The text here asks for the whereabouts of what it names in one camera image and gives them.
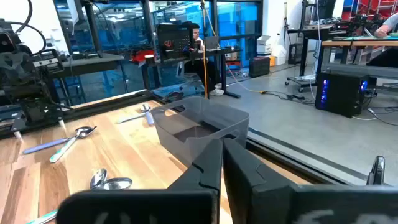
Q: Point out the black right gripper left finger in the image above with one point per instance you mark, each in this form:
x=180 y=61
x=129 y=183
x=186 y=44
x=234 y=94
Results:
x=186 y=205

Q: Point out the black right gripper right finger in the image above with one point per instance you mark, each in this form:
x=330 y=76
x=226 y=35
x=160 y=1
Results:
x=264 y=202

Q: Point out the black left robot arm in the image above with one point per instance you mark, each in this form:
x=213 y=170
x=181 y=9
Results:
x=18 y=77

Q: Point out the gray translucent plastic bin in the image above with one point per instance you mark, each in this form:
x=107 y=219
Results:
x=199 y=124

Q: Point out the black curved clip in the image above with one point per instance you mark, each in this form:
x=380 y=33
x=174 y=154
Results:
x=377 y=171

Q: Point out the dark grey tray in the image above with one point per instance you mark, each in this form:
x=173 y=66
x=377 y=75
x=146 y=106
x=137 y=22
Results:
x=102 y=109

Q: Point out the black office desk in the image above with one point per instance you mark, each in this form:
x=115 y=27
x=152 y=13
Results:
x=223 y=77

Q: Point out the person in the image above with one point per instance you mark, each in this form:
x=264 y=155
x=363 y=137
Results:
x=199 y=74
x=384 y=31

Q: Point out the black computer tower blue lights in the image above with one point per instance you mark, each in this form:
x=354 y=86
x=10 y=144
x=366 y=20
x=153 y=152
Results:
x=342 y=93

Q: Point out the black storage crate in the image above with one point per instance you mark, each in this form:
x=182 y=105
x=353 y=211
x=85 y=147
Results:
x=259 y=67

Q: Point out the white floor container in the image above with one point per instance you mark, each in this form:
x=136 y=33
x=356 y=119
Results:
x=280 y=54

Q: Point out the black rolling stand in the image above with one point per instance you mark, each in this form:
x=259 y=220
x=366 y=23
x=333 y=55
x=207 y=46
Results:
x=303 y=56

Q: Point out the stacked white boxes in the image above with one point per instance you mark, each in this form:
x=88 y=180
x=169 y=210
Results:
x=263 y=46

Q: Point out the red object on desk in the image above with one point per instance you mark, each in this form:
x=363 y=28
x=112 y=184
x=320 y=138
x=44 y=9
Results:
x=141 y=56

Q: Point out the gray laptop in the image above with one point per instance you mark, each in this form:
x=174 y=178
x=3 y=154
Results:
x=212 y=43

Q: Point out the black panel with red logo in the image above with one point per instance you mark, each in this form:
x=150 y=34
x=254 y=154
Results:
x=174 y=40

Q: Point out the gray work table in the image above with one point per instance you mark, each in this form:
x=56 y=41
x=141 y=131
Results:
x=93 y=60

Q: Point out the wooden top workbench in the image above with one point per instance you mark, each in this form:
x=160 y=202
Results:
x=357 y=43

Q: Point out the red storage rack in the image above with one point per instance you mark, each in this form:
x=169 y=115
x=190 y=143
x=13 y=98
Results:
x=373 y=7

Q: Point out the short white post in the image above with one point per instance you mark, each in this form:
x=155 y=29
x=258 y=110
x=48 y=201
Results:
x=62 y=125
x=18 y=134

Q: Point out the blue glass window wall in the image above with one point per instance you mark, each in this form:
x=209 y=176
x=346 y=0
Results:
x=124 y=28

